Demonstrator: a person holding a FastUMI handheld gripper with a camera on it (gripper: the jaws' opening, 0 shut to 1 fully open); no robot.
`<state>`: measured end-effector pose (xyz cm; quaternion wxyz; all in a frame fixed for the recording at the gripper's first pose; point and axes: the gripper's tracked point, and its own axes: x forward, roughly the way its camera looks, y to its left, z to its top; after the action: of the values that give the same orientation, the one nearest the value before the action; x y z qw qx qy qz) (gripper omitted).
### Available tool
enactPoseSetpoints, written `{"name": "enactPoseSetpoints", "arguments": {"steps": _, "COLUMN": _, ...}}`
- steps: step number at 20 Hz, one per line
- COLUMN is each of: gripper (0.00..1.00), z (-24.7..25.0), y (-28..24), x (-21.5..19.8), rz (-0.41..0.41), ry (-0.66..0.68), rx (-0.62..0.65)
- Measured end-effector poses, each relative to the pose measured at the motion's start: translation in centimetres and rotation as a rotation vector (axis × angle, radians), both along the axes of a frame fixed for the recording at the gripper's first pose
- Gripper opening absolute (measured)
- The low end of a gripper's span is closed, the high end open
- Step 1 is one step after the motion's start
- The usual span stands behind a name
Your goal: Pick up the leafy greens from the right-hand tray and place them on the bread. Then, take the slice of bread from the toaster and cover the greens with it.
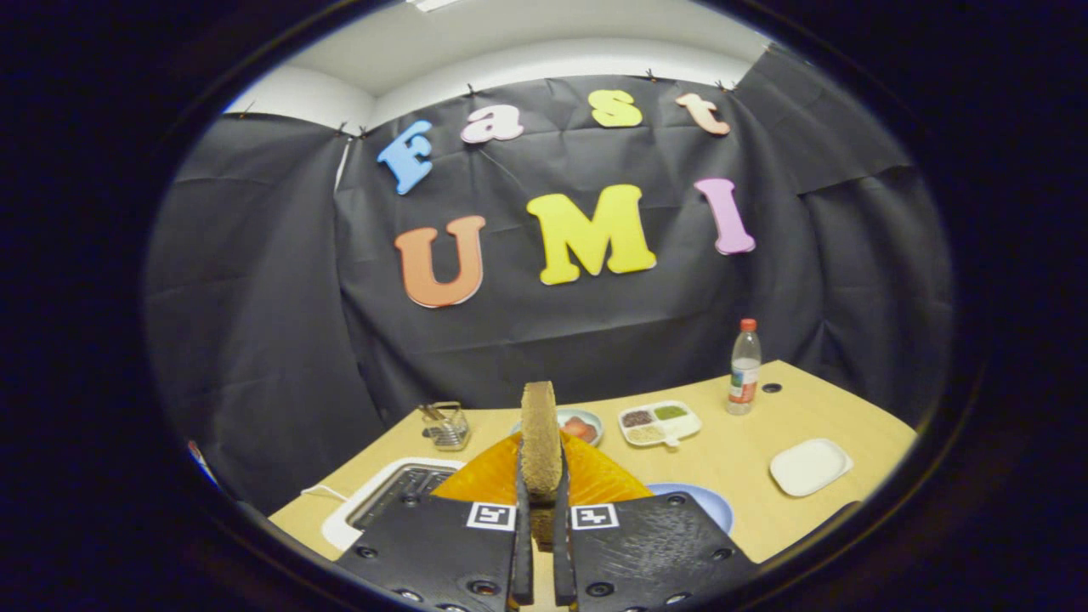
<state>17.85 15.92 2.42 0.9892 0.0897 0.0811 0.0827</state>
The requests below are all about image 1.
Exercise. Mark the pale green round plate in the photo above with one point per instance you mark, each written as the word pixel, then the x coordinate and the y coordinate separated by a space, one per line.
pixel 586 416

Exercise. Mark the red tomato slice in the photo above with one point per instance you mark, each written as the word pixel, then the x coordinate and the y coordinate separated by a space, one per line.
pixel 580 428

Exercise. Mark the white divided seed tray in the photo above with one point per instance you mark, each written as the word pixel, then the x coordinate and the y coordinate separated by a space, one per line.
pixel 671 425

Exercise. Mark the white toaster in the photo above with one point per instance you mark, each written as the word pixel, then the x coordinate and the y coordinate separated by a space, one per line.
pixel 374 489

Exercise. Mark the clear water bottle red cap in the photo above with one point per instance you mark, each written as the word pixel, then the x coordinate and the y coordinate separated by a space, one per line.
pixel 745 374

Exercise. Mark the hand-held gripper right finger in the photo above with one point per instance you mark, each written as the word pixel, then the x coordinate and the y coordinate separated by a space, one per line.
pixel 564 552

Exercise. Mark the white square plate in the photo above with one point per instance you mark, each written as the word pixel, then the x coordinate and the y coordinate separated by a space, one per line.
pixel 810 467

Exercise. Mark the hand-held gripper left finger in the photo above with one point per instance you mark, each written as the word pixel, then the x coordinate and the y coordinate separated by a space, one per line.
pixel 522 552

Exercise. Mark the ceiling light panel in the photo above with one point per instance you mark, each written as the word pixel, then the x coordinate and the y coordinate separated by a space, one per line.
pixel 432 3

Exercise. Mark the brown toast slice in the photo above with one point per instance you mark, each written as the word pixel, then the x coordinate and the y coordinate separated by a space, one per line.
pixel 541 433

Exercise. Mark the blue round plate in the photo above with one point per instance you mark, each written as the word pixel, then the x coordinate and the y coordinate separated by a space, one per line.
pixel 710 501

